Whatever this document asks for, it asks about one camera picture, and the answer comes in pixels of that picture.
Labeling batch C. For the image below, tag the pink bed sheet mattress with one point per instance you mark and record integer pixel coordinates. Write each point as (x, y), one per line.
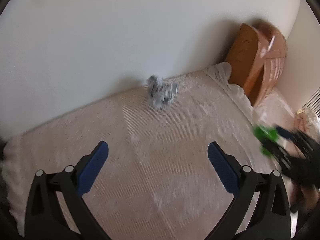
(273, 110)

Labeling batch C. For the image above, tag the white lace table cover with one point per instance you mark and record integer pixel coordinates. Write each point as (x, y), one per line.
(157, 182)

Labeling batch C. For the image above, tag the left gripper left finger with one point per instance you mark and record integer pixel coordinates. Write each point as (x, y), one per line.
(44, 218)

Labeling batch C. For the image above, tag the person's right hand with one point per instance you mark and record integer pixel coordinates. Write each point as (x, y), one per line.
(303, 198)

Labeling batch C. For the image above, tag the crumpled silver foil ball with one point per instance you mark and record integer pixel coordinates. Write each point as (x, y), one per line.
(161, 93)

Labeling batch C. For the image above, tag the white pleated curtain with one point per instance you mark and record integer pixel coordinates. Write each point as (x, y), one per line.
(314, 103)

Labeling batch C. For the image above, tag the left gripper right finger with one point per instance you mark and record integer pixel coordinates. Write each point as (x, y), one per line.
(260, 207)

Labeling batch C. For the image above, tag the folded pink quilt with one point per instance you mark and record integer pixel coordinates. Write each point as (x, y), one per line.
(307, 121)

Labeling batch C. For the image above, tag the wooden headboard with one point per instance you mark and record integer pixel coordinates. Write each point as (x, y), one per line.
(257, 58)

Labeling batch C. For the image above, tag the green wrapper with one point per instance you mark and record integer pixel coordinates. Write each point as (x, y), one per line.
(263, 134)

